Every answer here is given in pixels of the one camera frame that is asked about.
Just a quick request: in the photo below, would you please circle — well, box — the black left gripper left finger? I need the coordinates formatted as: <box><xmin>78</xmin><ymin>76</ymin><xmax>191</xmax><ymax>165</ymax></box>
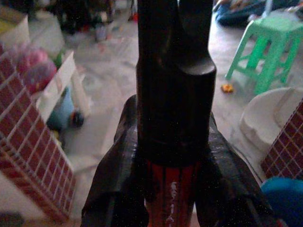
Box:
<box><xmin>81</xmin><ymin>94</ymin><xmax>152</xmax><ymax>227</ymax></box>

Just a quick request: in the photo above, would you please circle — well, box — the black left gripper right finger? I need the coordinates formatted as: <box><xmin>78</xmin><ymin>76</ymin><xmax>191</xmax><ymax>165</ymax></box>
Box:
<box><xmin>194</xmin><ymin>112</ymin><xmax>282</xmax><ymax>227</ymax></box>

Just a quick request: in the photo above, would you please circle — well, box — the black and red broom handle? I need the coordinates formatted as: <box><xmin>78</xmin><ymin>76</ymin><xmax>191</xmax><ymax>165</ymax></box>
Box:
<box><xmin>135</xmin><ymin>0</ymin><xmax>217</xmax><ymax>227</ymax></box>

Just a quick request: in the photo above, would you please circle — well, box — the blue round plastic object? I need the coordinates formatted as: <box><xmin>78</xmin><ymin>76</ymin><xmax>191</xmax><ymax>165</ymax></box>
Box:
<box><xmin>260</xmin><ymin>177</ymin><xmax>303</xmax><ymax>227</ymax></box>

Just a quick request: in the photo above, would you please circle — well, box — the red brick-pattern pillar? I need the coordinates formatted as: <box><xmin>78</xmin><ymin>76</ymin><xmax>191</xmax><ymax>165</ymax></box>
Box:
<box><xmin>0</xmin><ymin>42</ymin><xmax>77</xmax><ymax>224</ymax></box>
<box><xmin>260</xmin><ymin>99</ymin><xmax>303</xmax><ymax>180</ymax></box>

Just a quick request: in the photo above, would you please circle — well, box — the white plastic chair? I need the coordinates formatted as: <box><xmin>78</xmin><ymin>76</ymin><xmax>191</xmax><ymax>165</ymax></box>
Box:
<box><xmin>239</xmin><ymin>87</ymin><xmax>303</xmax><ymax>148</ymax></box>

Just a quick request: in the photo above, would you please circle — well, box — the light blue toy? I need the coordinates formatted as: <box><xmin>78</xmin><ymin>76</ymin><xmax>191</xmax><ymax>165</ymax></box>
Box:
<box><xmin>46</xmin><ymin>87</ymin><xmax>85</xmax><ymax>131</ymax></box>

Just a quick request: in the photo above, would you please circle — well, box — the white toy shelf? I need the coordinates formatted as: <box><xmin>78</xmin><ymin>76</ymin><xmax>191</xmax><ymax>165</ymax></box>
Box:
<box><xmin>35</xmin><ymin>51</ymin><xmax>92</xmax><ymax>121</ymax></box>

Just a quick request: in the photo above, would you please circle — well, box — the pink round toy ball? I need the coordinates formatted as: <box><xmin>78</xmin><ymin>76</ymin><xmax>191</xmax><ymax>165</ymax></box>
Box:
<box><xmin>23</xmin><ymin>48</ymin><xmax>58</xmax><ymax>94</ymax></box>

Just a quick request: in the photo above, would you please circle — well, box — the green plastic stool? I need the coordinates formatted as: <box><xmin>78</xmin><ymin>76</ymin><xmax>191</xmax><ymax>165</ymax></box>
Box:
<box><xmin>224</xmin><ymin>17</ymin><xmax>303</xmax><ymax>95</ymax></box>

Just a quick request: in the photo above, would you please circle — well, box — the dark blue cushion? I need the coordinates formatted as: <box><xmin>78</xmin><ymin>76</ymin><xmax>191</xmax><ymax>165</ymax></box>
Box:
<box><xmin>214</xmin><ymin>0</ymin><xmax>268</xmax><ymax>26</ymax></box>

